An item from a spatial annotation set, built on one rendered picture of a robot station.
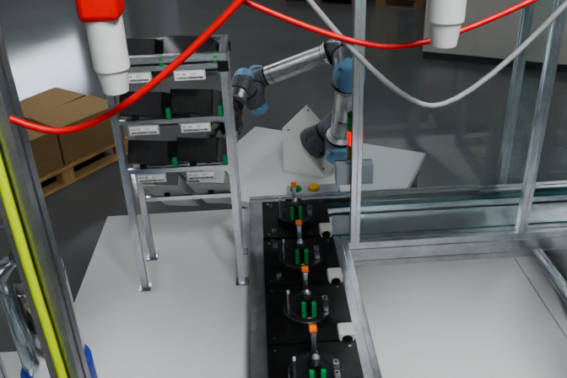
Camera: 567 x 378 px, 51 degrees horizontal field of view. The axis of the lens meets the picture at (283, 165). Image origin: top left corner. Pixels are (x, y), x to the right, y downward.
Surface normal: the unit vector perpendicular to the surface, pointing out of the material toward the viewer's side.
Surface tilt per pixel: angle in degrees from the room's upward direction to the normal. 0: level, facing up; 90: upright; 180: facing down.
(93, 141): 90
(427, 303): 0
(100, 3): 90
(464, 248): 90
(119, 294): 0
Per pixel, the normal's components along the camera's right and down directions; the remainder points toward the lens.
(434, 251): 0.05, 0.47
